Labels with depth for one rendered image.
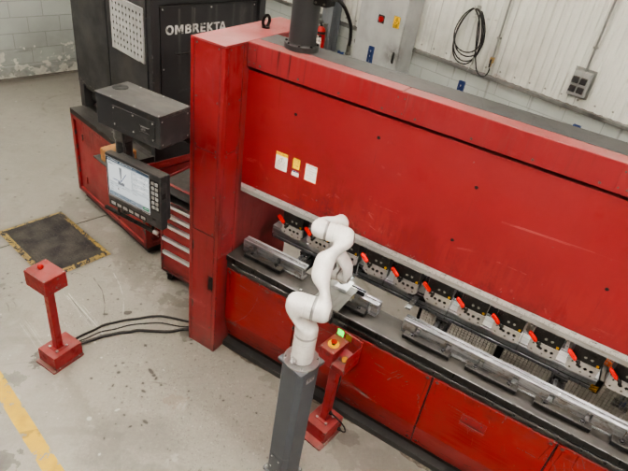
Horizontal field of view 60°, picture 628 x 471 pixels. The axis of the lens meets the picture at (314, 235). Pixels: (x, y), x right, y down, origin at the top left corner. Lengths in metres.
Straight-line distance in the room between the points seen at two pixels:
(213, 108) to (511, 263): 1.83
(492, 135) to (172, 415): 2.68
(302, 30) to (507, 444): 2.58
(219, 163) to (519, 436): 2.33
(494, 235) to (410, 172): 0.53
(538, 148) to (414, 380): 1.59
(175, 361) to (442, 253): 2.20
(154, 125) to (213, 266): 1.14
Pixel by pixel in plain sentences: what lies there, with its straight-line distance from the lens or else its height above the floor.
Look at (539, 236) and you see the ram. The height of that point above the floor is 1.83.
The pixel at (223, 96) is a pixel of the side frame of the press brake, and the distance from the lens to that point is 3.16.
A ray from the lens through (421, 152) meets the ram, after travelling 2.84.
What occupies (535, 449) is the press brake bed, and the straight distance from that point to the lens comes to 3.47.
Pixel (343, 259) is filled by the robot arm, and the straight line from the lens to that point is 3.01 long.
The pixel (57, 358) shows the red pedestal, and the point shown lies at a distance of 4.24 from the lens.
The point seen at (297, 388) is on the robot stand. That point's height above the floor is 0.88.
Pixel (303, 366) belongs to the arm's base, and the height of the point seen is 1.01.
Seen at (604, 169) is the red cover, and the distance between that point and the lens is 2.64.
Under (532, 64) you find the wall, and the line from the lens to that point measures 7.17.
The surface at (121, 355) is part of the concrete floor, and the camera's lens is 4.34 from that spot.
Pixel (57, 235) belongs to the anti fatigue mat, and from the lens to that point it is 5.59.
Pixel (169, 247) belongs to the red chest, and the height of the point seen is 0.40.
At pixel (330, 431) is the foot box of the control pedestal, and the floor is 0.09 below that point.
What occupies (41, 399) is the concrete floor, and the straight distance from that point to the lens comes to 4.18.
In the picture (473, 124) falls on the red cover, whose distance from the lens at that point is 2.69.
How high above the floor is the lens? 3.14
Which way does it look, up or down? 34 degrees down
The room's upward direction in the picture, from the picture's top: 9 degrees clockwise
